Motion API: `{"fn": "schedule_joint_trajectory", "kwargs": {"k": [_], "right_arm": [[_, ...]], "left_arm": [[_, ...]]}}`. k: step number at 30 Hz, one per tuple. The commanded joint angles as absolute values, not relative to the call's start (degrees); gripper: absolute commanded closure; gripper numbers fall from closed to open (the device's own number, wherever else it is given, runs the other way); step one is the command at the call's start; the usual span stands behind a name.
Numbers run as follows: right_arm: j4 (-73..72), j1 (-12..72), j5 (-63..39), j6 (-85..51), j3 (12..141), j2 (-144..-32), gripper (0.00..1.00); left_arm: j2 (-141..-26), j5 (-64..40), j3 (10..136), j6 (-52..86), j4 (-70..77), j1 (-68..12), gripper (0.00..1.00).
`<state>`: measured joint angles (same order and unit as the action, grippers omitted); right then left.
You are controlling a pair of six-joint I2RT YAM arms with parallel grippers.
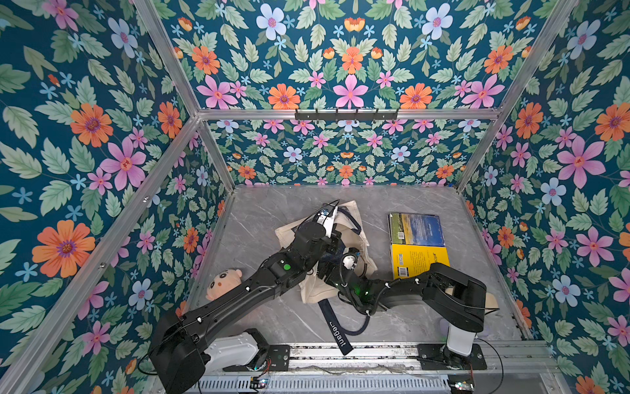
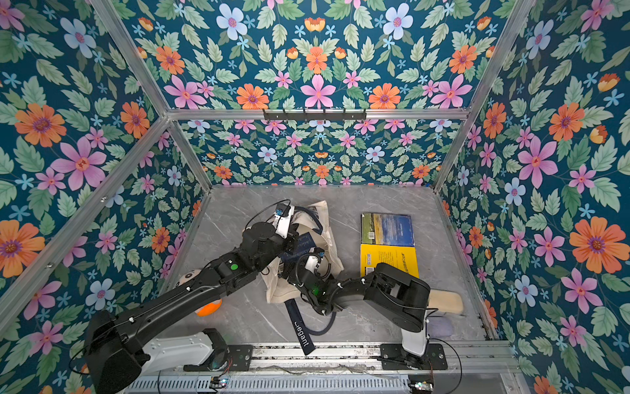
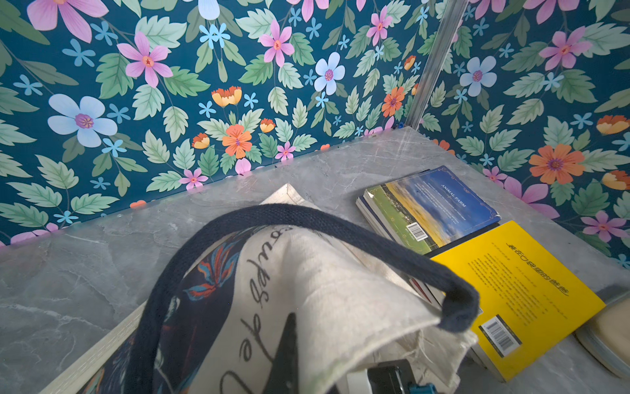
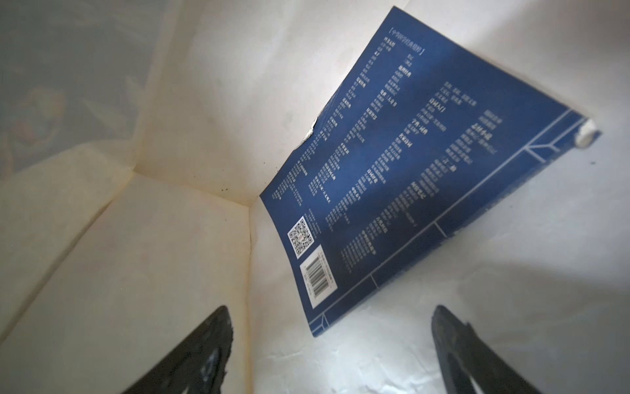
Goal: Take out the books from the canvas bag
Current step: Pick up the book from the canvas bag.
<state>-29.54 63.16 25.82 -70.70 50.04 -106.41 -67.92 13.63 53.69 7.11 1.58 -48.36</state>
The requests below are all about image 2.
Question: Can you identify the cream canvas tote bag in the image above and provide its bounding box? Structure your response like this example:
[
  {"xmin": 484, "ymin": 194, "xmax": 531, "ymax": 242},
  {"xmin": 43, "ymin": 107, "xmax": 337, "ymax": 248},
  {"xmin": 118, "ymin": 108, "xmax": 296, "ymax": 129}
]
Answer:
[{"xmin": 259, "ymin": 199, "xmax": 345, "ymax": 356}]

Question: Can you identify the yellow spine book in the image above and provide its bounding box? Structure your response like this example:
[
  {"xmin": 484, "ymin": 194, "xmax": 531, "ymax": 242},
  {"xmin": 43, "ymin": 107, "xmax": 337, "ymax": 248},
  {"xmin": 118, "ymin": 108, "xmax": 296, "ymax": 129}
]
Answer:
[{"xmin": 360, "ymin": 244, "xmax": 419, "ymax": 277}]

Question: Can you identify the blue green Animal Farm book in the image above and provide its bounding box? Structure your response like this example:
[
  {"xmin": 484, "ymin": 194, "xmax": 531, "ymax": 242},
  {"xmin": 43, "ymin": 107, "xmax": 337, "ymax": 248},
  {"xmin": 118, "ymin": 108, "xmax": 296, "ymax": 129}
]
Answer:
[{"xmin": 361, "ymin": 213, "xmax": 415, "ymax": 247}]

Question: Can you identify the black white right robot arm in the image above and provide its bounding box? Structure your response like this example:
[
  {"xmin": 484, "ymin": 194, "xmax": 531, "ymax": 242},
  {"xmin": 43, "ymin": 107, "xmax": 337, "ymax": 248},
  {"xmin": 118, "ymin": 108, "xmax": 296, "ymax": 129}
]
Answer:
[{"xmin": 284, "ymin": 248, "xmax": 433, "ymax": 365}]

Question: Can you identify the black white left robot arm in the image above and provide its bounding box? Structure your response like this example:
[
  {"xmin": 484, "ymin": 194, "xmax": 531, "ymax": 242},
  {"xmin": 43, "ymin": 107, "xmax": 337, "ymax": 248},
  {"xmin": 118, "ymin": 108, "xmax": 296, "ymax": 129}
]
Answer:
[{"xmin": 84, "ymin": 222, "xmax": 299, "ymax": 393}]

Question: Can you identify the pink plush pig toy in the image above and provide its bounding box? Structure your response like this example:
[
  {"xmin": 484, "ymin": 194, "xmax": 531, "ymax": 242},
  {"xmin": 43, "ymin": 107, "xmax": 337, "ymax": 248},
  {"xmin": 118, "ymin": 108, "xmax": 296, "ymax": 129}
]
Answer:
[{"xmin": 176, "ymin": 269, "xmax": 223, "ymax": 318}]

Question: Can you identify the purple flat pad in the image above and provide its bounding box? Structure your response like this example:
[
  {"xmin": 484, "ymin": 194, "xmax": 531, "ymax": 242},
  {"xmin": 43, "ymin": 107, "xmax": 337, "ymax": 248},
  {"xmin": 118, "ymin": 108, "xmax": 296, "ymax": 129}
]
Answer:
[{"xmin": 428, "ymin": 316, "xmax": 454, "ymax": 338}]

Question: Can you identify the beige sponge block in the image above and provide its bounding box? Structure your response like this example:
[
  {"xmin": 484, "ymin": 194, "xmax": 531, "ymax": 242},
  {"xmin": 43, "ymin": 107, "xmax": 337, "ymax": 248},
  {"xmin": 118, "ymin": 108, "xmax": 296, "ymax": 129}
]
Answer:
[{"xmin": 428, "ymin": 290, "xmax": 464, "ymax": 315}]

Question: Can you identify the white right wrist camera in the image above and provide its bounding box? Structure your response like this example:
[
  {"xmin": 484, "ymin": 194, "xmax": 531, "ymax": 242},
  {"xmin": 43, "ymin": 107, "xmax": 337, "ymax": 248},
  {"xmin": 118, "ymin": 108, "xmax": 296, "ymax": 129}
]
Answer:
[{"xmin": 304, "ymin": 254, "xmax": 323, "ymax": 274}]

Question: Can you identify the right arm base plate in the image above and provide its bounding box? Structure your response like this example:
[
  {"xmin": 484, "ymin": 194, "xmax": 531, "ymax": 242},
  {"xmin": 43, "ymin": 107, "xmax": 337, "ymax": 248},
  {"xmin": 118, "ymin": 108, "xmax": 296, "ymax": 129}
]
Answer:
[{"xmin": 373, "ymin": 344, "xmax": 448, "ymax": 371}]

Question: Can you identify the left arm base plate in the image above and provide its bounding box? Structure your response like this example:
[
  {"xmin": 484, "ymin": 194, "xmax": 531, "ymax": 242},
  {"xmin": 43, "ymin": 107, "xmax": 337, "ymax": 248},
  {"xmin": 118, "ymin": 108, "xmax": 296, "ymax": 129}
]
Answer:
[{"xmin": 183, "ymin": 328, "xmax": 254, "ymax": 374}]

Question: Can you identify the metal hook rail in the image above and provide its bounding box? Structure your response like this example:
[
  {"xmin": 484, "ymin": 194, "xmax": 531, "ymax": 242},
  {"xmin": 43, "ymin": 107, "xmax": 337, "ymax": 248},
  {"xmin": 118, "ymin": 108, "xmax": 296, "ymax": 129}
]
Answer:
[{"xmin": 262, "ymin": 109, "xmax": 368, "ymax": 121}]

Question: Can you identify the aluminium front rail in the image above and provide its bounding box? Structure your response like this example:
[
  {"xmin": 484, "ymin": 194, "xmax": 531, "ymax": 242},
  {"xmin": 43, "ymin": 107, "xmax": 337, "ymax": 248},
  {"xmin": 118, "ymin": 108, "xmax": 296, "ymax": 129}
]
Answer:
[{"xmin": 126, "ymin": 340, "xmax": 531, "ymax": 393}]

